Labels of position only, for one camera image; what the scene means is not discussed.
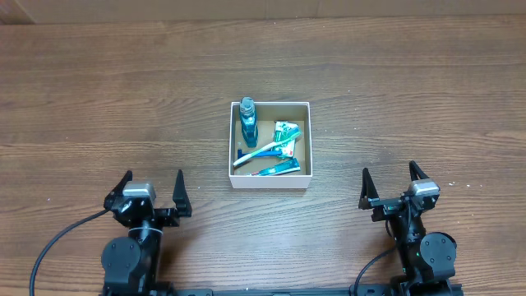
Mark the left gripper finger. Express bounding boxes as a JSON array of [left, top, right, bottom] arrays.
[[104, 170, 133, 210], [173, 169, 192, 217]]

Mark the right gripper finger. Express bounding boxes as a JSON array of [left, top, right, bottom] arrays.
[[408, 160, 428, 181], [358, 168, 379, 210]]

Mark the teal toothpaste tube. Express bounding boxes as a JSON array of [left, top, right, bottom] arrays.
[[249, 158, 301, 176]]

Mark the blue disposable razor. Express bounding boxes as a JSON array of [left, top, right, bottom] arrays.
[[233, 142, 281, 167]]

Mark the green white toothbrush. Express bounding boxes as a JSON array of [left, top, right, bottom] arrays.
[[233, 127, 302, 167]]

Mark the green white soap packet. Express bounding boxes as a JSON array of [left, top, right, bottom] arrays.
[[272, 121, 299, 159]]

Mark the teal mouthwash bottle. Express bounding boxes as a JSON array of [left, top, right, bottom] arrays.
[[239, 97, 258, 148]]

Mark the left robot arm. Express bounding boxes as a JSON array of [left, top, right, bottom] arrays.
[[101, 170, 192, 295]]

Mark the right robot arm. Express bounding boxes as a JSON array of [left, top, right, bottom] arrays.
[[349, 160, 463, 296]]

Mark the white cardboard box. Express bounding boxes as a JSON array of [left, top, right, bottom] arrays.
[[228, 101, 313, 189]]

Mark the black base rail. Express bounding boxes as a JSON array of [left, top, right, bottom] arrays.
[[98, 283, 465, 296]]

